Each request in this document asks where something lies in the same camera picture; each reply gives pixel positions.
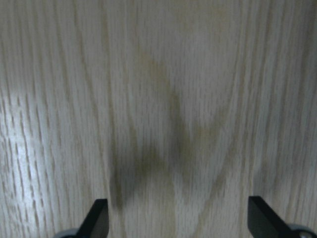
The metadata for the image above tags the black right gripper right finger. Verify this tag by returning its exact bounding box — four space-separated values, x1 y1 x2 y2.
248 195 317 238

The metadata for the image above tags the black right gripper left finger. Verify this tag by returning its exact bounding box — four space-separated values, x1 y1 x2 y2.
56 198 110 238

